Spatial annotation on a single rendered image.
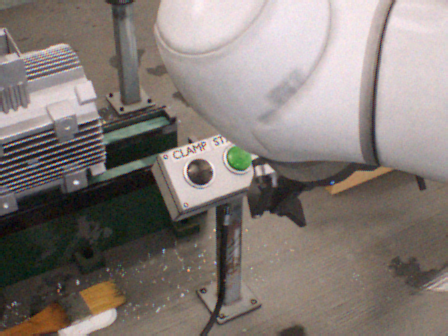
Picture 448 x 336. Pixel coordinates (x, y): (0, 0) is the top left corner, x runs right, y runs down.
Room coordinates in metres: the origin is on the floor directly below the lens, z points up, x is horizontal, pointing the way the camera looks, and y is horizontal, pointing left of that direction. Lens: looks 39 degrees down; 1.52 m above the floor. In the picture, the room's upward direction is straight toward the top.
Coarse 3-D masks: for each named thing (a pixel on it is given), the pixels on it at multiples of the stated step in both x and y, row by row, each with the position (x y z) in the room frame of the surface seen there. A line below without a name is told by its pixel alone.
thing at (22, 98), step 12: (0, 36) 0.76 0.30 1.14; (0, 48) 0.76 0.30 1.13; (12, 48) 0.73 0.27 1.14; (0, 60) 0.74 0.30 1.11; (12, 60) 0.69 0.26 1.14; (0, 72) 0.68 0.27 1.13; (12, 72) 0.68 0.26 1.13; (24, 72) 0.69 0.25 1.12; (0, 84) 0.68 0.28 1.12; (12, 84) 0.68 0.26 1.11; (24, 84) 0.69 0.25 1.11; (0, 96) 0.67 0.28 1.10; (12, 96) 0.68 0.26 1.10; (24, 96) 0.69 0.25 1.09; (0, 108) 0.67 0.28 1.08; (12, 108) 0.68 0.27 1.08; (24, 108) 0.69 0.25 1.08
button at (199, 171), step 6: (192, 162) 0.57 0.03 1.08; (198, 162) 0.57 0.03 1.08; (204, 162) 0.57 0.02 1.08; (192, 168) 0.56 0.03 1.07; (198, 168) 0.57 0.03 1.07; (204, 168) 0.57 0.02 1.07; (210, 168) 0.57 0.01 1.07; (192, 174) 0.56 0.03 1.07; (198, 174) 0.56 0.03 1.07; (204, 174) 0.56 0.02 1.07; (210, 174) 0.56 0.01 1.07; (192, 180) 0.55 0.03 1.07; (198, 180) 0.55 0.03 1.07; (204, 180) 0.56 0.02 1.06
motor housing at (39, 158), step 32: (32, 64) 0.74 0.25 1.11; (64, 64) 0.75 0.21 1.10; (32, 96) 0.70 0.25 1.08; (64, 96) 0.71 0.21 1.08; (0, 128) 0.66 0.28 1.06; (32, 128) 0.66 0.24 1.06; (96, 128) 0.70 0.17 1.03; (0, 160) 0.63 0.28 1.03; (32, 160) 0.65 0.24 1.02; (64, 160) 0.66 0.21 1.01; (96, 160) 0.69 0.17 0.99; (0, 192) 0.62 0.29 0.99; (32, 192) 0.65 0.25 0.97
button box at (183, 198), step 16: (192, 144) 0.59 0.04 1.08; (208, 144) 0.60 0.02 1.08; (224, 144) 0.60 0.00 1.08; (160, 160) 0.57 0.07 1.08; (176, 160) 0.57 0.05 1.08; (208, 160) 0.58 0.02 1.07; (224, 160) 0.58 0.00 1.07; (160, 176) 0.58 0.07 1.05; (176, 176) 0.56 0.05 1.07; (224, 176) 0.57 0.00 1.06; (240, 176) 0.58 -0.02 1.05; (176, 192) 0.54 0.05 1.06; (192, 192) 0.55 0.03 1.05; (208, 192) 0.55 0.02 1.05; (224, 192) 0.56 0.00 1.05; (240, 192) 0.57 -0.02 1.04; (176, 208) 0.54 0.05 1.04; (192, 208) 0.53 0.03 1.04; (208, 208) 0.57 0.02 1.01
